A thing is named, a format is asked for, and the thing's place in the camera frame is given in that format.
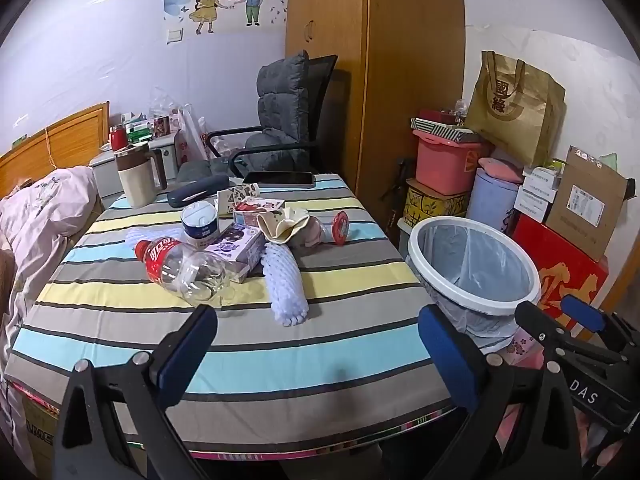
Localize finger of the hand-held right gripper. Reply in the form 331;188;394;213
514;300;626;376
560;295;640;356

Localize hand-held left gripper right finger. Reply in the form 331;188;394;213
418;304;596;480

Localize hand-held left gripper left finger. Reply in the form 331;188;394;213
52;304;219;480

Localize white round trash bin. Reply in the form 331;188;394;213
406;216;542;351

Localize clear bottle with red label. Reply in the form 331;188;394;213
135;236;236;307

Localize purple drink carton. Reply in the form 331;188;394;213
202;225;266;283

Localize white foam net sleeve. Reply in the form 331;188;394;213
262;241;308;328

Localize white round tub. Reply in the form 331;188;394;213
180;201;221;249

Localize beige paper wrapper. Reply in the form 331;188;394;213
256;207;308;246

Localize strawberry milk carton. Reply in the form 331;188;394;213
232;197;286;228

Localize patterned paper cup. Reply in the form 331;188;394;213
216;183;261;214

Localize clear cup with red lid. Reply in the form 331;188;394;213
290;210;351;248

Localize pink floral bag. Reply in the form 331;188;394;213
500;330;546;371

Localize red and gold box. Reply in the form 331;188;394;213
510;212;610;341

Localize grey bin liner bag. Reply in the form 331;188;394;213
415;225;533;348

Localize small white box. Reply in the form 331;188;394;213
515;202;553;221
517;185;561;206
522;166;563;187

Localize brown cardboard box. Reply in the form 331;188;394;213
545;146;628;261

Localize striped tablecloth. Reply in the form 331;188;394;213
5;174;458;461

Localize lavender cylinder container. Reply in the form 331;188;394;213
467;167;521;233

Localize yellow floral box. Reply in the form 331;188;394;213
402;178;471;231

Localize dark blue glasses case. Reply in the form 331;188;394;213
166;175;230;208

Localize beige and brown jug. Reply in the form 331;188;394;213
115;141;168;209

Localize cardboard box under table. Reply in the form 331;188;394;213
20;395;66;480

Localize pink plastic storage bin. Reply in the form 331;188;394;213
412;130;493;196

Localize black tripod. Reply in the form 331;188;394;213
382;157;416;221

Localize grey bedside cabinet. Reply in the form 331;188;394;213
90;132;183;196

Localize black tablet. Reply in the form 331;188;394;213
242;171;316;189

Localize pink blanket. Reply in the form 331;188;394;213
0;166;103;461

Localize striped gift box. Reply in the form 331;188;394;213
410;109;483;143

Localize gold paper gift bag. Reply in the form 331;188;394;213
465;50;567;168

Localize white plastic bag red print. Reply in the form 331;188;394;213
175;104;208;161

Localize clear crumpled plastic bag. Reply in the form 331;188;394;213
147;89;176;121

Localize wooden bed headboard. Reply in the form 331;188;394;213
0;101;111;198

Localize grey cushioned office chair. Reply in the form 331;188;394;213
177;50;311;183

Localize black office chair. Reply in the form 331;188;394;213
205;54;351;178

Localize wooden wardrobe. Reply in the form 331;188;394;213
285;0;467;221

